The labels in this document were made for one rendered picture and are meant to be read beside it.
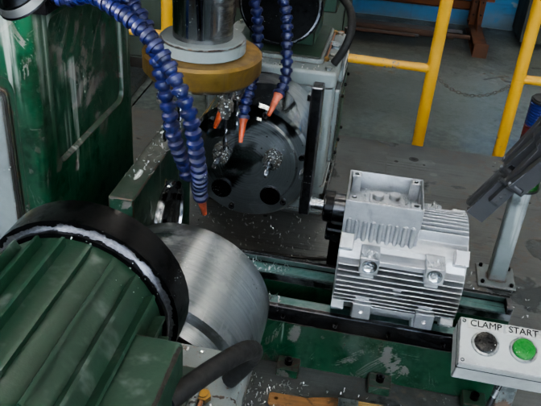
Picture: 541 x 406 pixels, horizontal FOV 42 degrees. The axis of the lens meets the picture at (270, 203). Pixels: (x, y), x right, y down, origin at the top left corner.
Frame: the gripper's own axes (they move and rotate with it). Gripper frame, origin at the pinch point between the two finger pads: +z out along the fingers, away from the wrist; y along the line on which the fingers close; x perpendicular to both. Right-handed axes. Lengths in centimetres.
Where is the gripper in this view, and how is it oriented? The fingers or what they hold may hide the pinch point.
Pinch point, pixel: (489, 196)
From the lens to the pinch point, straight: 107.1
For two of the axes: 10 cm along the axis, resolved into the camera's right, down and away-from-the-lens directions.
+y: -1.9, 5.1, -8.4
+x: 8.1, 5.6, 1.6
